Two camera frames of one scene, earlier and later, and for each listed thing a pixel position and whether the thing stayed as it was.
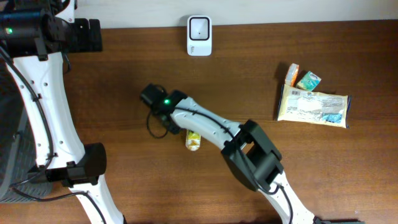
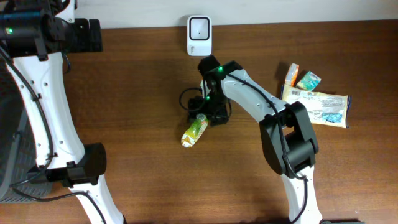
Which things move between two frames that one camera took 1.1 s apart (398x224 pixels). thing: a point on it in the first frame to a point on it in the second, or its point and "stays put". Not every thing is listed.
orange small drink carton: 292,75 stays put
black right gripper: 174,129 to 196,107
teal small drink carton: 310,81 stays put
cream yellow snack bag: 298,105 stays put
